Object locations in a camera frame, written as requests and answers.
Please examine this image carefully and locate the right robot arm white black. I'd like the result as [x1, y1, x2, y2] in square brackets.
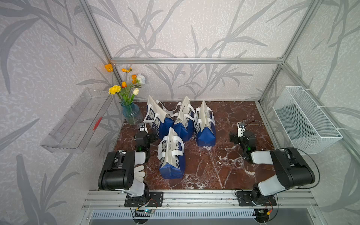
[229, 131, 316, 206]

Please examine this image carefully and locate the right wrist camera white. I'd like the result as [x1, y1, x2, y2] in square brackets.
[237, 122, 246, 137]

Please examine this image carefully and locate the left circuit board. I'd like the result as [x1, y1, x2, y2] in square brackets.
[135, 209, 156, 218]

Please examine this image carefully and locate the clear plastic wall shelf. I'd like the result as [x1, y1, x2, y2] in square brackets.
[40, 88, 113, 153]

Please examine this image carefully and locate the aluminium front rail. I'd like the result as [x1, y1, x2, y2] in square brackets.
[81, 189, 319, 210]

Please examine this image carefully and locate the artificial flower bouquet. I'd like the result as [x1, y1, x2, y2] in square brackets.
[108, 67, 146, 106]

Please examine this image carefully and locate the right circuit board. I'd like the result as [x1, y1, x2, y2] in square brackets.
[253, 209, 275, 225]

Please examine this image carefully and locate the takeout bag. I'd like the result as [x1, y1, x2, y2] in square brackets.
[157, 127, 185, 179]
[144, 96, 174, 140]
[195, 101, 216, 147]
[170, 96, 195, 142]

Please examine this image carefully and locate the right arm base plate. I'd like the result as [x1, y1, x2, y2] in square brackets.
[234, 189, 278, 208]

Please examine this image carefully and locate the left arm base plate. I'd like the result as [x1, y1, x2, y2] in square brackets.
[124, 191, 164, 208]

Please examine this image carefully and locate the blue glass vase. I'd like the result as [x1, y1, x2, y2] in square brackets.
[121, 102, 143, 125]

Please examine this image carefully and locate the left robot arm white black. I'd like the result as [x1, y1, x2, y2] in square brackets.
[98, 131, 158, 199]

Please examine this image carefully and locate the circuit board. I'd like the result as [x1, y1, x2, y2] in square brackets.
[135, 209, 156, 218]
[253, 209, 275, 225]

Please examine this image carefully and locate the white wire basket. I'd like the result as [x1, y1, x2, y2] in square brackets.
[273, 86, 343, 155]

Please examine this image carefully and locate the red item on shelf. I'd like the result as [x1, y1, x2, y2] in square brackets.
[93, 117, 103, 131]

